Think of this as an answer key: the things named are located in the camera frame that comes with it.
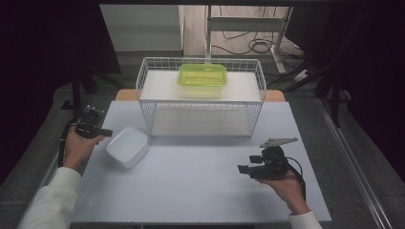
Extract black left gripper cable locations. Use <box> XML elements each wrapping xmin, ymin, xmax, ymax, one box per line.
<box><xmin>57</xmin><ymin>115</ymin><xmax>78</xmax><ymax>168</ymax></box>

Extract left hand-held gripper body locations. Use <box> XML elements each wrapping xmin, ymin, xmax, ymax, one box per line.
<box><xmin>75</xmin><ymin>106</ymin><xmax>106</xmax><ymax>138</ymax></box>

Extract person's right hand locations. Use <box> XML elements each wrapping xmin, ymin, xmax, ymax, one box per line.
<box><xmin>255</xmin><ymin>169</ymin><xmax>310</xmax><ymax>215</ymax></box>

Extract aluminium rail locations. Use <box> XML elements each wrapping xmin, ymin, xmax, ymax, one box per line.
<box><xmin>16</xmin><ymin>94</ymin><xmax>94</xmax><ymax>229</ymax></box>
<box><xmin>314</xmin><ymin>96</ymin><xmax>394</xmax><ymax>229</ymax></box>

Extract white plastic container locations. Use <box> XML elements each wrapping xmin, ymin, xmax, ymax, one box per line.
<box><xmin>105</xmin><ymin>127</ymin><xmax>150</xmax><ymax>169</ymax></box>

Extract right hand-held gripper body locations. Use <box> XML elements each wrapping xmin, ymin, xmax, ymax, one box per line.
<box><xmin>247</xmin><ymin>136</ymin><xmax>299</xmax><ymax>180</ymax></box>

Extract green plastic container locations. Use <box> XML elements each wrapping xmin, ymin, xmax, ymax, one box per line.
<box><xmin>177</xmin><ymin>63</ymin><xmax>229</xmax><ymax>98</ymax></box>

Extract black floor cables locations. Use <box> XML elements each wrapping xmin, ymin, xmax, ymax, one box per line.
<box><xmin>211</xmin><ymin>6</ymin><xmax>308</xmax><ymax>70</ymax></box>

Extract white wire rack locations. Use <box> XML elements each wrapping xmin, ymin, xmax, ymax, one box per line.
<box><xmin>136</xmin><ymin>56</ymin><xmax>267</xmax><ymax>138</ymax></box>

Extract white cabinet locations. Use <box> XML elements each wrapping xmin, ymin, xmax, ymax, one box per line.
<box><xmin>99</xmin><ymin>4</ymin><xmax>186</xmax><ymax>58</ymax></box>

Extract white desk frame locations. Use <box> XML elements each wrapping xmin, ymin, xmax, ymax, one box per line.
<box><xmin>204</xmin><ymin>5</ymin><xmax>294</xmax><ymax>74</ymax></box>

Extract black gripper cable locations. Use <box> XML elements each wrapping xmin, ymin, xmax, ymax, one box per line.
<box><xmin>285</xmin><ymin>156</ymin><xmax>308</xmax><ymax>202</ymax></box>
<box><xmin>57</xmin><ymin>115</ymin><xmax>78</xmax><ymax>168</ymax></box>

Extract black metal stand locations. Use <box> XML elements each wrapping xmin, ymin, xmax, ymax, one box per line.
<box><xmin>60</xmin><ymin>56</ymin><xmax>126</xmax><ymax>125</ymax></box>
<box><xmin>266</xmin><ymin>31</ymin><xmax>352</xmax><ymax>129</ymax></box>

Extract white power strip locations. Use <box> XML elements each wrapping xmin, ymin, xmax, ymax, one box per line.
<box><xmin>292</xmin><ymin>70</ymin><xmax>311</xmax><ymax>82</ymax></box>

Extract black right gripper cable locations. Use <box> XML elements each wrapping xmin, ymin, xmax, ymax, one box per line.
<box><xmin>285</xmin><ymin>156</ymin><xmax>308</xmax><ymax>202</ymax></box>

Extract tan wooden board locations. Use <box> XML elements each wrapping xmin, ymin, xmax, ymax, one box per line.
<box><xmin>114</xmin><ymin>89</ymin><xmax>287</xmax><ymax>103</ymax></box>

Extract person's left hand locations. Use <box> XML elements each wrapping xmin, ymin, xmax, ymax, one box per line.
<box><xmin>63</xmin><ymin>125</ymin><xmax>106</xmax><ymax>170</ymax></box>

